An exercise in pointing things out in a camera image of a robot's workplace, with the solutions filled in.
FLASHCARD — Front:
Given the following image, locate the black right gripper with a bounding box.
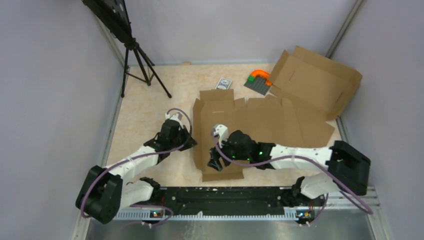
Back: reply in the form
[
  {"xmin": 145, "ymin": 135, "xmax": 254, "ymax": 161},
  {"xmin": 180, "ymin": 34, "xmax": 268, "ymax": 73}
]
[{"xmin": 207, "ymin": 133, "xmax": 251, "ymax": 172}]

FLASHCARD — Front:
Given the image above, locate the brown cardboard box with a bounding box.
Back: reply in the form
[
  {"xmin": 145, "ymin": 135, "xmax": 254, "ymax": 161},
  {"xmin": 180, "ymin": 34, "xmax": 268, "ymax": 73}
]
[
  {"xmin": 192, "ymin": 89, "xmax": 336, "ymax": 182},
  {"xmin": 268, "ymin": 45, "xmax": 363, "ymax": 121}
]

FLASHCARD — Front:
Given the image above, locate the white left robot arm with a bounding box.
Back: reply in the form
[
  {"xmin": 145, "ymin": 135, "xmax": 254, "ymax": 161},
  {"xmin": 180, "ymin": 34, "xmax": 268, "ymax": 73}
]
[{"xmin": 75, "ymin": 117, "xmax": 197, "ymax": 224}]

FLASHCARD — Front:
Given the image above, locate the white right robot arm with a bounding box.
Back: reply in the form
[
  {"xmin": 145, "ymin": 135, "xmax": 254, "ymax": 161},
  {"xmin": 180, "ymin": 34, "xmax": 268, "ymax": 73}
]
[{"xmin": 208, "ymin": 125, "xmax": 371, "ymax": 206}]

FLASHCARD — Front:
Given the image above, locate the blue playing card deck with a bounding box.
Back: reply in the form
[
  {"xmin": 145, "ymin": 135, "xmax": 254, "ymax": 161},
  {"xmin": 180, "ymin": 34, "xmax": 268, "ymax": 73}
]
[{"xmin": 215, "ymin": 77, "xmax": 232, "ymax": 90}]

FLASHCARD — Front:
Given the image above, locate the black tripod stand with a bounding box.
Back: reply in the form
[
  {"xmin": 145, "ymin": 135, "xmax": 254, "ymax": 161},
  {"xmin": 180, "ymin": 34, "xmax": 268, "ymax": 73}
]
[{"xmin": 120, "ymin": 38, "xmax": 172, "ymax": 99}]

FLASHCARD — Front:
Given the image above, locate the grey toy brick plate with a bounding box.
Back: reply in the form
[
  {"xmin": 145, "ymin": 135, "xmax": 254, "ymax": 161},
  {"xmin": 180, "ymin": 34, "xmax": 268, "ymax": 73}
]
[{"xmin": 244, "ymin": 76, "xmax": 271, "ymax": 96}]

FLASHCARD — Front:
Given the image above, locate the green toy brick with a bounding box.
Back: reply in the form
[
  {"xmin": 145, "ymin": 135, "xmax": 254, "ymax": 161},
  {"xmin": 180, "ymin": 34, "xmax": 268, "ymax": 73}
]
[{"xmin": 247, "ymin": 75, "xmax": 256, "ymax": 82}]

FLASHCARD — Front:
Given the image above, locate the orange curved toy piece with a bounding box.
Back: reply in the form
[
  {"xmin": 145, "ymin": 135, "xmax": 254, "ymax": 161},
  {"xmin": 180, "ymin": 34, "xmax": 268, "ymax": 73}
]
[{"xmin": 249, "ymin": 69, "xmax": 273, "ymax": 87}]

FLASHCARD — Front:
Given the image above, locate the black perforated board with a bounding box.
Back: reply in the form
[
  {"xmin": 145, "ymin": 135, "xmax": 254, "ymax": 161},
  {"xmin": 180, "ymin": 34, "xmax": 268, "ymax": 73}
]
[{"xmin": 82, "ymin": 0, "xmax": 133, "ymax": 44}]

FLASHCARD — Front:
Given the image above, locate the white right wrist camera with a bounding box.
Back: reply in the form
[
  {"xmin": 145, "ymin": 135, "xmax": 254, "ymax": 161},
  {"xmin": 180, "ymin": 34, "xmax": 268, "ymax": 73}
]
[{"xmin": 212, "ymin": 124, "xmax": 229, "ymax": 145}]

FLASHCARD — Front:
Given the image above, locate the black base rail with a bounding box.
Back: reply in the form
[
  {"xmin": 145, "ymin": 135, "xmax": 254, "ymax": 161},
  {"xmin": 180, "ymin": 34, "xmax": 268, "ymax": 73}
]
[{"xmin": 145, "ymin": 186, "xmax": 325, "ymax": 217}]

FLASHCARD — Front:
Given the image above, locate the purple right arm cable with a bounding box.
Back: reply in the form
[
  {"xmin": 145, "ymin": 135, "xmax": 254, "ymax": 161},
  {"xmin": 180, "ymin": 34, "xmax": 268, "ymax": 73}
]
[{"xmin": 211, "ymin": 129, "xmax": 375, "ymax": 228}]

